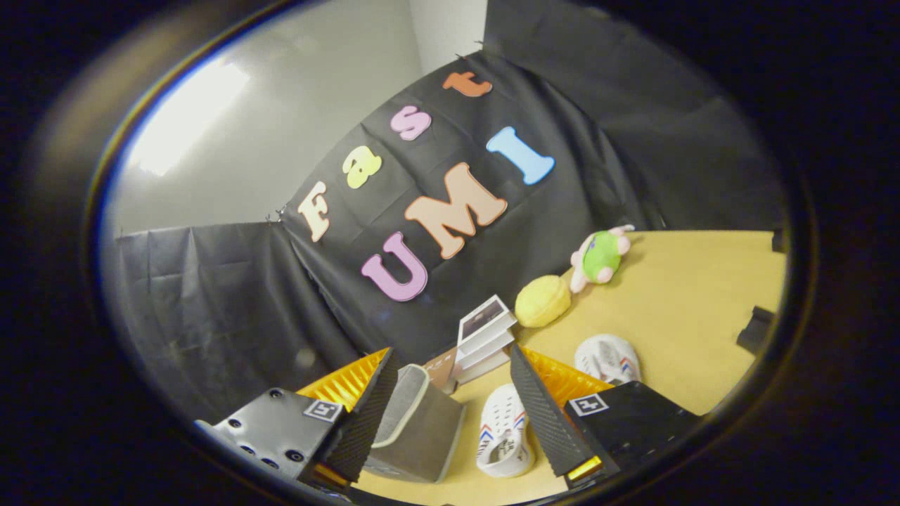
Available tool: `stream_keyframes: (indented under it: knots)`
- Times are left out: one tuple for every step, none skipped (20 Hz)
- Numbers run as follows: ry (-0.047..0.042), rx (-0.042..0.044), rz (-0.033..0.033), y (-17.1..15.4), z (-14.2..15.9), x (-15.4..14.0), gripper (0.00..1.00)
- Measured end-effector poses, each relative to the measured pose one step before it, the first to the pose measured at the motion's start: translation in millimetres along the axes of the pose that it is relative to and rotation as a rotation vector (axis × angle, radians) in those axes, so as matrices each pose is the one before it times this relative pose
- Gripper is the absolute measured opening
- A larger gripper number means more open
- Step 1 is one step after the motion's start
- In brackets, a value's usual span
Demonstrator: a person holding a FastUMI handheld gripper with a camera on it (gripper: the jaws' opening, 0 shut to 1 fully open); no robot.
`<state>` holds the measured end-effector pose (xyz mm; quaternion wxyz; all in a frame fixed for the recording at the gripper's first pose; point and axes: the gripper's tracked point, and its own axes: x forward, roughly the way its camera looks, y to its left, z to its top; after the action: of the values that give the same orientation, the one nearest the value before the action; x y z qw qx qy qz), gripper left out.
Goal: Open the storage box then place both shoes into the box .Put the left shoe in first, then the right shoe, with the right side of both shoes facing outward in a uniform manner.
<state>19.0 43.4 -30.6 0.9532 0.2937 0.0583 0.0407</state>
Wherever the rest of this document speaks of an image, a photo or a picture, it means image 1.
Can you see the yellow plush ball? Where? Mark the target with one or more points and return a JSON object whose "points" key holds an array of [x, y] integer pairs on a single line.
{"points": [[541, 301]]}

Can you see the white canvas shoe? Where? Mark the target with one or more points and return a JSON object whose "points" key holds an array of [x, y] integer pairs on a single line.
{"points": [[608, 358], [503, 432]]}

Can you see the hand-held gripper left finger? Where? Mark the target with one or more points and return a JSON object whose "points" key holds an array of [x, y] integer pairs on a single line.
{"points": [[365, 422]]}

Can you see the green and pink plush toy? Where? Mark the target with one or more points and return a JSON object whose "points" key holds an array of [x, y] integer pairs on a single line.
{"points": [[599, 256]]}

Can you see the white book with dark cover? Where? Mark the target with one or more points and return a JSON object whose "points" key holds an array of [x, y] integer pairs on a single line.
{"points": [[484, 318]]}

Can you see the grey fabric storage box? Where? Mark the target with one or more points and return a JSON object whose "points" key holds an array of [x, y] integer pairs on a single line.
{"points": [[422, 436]]}

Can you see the small brown book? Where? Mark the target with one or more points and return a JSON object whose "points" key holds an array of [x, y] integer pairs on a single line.
{"points": [[441, 369]]}

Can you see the black backdrop cloth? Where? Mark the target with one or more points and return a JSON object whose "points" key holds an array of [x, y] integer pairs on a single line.
{"points": [[534, 246]]}

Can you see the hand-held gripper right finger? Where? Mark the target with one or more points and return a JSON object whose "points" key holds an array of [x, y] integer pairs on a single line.
{"points": [[545, 414]]}

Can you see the black block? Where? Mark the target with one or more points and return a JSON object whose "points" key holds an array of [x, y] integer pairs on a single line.
{"points": [[756, 329]]}

